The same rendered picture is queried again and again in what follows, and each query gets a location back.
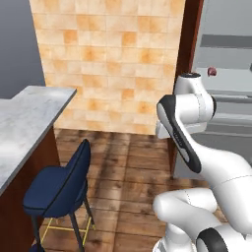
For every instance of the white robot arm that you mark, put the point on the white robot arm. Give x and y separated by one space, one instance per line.
226 177

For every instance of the marble top dining island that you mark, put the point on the marble top dining island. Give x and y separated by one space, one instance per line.
19 131

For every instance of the dark brown cabinet panel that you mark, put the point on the dark brown cabinet panel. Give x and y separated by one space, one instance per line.
188 36

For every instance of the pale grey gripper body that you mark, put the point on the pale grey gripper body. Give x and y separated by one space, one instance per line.
162 131

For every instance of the small dark red object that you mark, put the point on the small dark red object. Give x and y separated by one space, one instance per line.
212 71

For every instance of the navy blue bar stool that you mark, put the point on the navy blue bar stool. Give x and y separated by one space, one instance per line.
55 190
36 248

